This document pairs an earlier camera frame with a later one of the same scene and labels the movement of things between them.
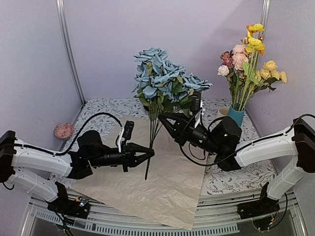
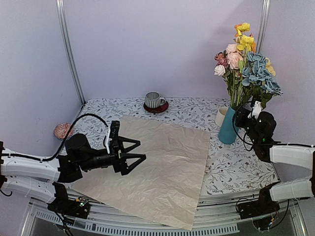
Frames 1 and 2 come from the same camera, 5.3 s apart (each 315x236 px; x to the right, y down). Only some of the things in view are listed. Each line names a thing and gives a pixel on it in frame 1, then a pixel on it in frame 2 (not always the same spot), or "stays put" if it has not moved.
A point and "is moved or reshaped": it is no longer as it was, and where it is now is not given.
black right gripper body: x=209 y=146 to x=253 y=134
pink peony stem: x=239 y=56 to x=234 y=56
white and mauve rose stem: x=227 y=69 is moved or reshaped
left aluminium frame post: x=60 y=7 stays put
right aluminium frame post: x=264 y=15 stays put
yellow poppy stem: x=253 y=46 to x=245 y=43
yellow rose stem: x=266 y=78 is moved or reshaped
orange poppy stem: x=252 y=42 to x=244 y=42
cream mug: x=223 y=111 stays put
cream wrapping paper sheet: x=165 y=187 stays put
